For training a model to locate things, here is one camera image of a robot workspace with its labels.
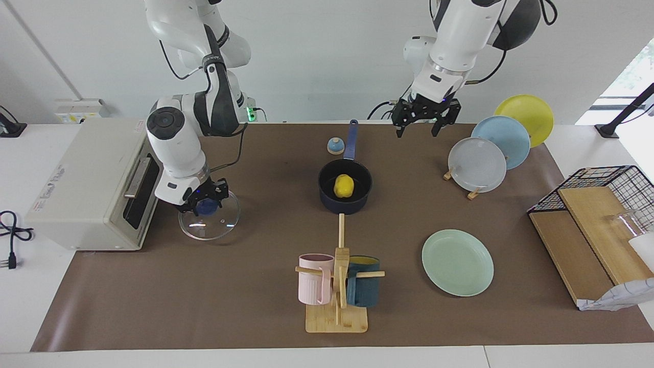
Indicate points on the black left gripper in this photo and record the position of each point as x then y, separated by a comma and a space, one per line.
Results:
426, 110

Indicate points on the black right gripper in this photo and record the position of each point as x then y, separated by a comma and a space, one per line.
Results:
207, 189

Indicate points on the glass lid with blue knob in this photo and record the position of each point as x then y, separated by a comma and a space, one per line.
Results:
214, 225

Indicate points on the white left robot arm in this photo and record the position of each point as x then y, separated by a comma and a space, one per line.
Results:
460, 30

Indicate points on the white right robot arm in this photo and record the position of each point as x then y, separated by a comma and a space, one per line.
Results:
173, 138

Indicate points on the pale grey plate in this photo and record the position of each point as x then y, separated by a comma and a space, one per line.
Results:
477, 164

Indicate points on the wooden plate rack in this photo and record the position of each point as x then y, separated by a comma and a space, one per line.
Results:
474, 194

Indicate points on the light blue plate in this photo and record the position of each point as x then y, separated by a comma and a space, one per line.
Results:
511, 140

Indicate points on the yellow plate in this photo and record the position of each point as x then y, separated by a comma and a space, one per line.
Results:
529, 115

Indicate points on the pale green plate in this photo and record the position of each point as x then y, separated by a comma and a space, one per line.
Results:
457, 263

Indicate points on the brown table mat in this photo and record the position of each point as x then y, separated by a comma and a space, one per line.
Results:
255, 266

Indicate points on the cream toaster oven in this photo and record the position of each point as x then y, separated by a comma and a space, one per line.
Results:
76, 194

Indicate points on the pink ribbed mug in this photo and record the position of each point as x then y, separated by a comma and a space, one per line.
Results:
311, 283

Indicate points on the dark teal mug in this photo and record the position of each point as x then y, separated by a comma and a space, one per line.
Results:
365, 291

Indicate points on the wooden mug tree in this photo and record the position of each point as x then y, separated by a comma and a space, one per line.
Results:
337, 319

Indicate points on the black clamp stand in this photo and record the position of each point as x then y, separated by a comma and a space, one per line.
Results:
608, 130

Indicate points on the dark wooden board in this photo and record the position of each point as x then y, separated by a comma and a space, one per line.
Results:
567, 255

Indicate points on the light wooden board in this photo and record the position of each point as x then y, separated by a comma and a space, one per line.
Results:
598, 225

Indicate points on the black clamp base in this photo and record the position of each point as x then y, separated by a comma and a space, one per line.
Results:
10, 130

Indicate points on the clear glass cup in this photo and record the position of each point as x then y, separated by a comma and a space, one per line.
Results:
641, 243

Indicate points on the crumpled white paper bag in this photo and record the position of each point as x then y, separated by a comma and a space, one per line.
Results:
623, 296

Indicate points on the white wall socket box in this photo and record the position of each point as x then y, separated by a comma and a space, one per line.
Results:
76, 110

